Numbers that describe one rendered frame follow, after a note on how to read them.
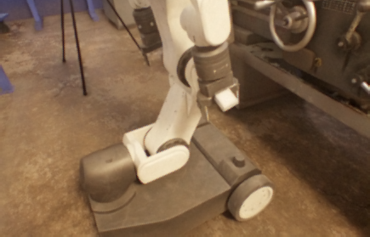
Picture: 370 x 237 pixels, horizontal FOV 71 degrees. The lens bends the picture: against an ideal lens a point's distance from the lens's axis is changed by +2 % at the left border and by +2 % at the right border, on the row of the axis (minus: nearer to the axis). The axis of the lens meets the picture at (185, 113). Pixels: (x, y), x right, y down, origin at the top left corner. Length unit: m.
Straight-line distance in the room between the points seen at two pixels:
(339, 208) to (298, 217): 0.18
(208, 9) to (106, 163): 0.61
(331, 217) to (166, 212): 0.66
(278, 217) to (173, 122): 0.59
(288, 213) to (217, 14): 0.89
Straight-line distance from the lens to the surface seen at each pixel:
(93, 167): 0.92
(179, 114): 0.90
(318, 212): 1.25
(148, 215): 0.97
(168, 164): 0.95
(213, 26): 0.55
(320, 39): 1.02
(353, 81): 0.91
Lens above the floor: 0.97
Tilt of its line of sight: 36 degrees down
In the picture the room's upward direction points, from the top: 4 degrees counter-clockwise
